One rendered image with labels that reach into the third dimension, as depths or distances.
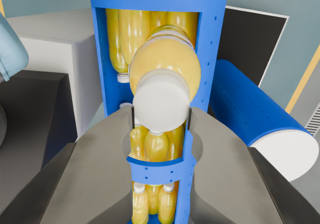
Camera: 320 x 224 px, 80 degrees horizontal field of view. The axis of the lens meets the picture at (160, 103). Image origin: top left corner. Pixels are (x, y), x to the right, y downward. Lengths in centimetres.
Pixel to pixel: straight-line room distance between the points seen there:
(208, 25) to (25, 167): 42
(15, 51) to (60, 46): 20
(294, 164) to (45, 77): 87
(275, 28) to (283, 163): 102
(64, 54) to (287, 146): 77
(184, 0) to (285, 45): 159
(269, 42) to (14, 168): 157
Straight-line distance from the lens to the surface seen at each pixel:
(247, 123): 85
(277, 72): 194
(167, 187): 73
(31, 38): 51
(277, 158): 87
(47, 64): 51
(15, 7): 189
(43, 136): 44
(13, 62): 30
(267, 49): 165
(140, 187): 73
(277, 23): 164
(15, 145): 46
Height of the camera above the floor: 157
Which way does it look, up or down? 61 degrees down
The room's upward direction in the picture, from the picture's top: 180 degrees clockwise
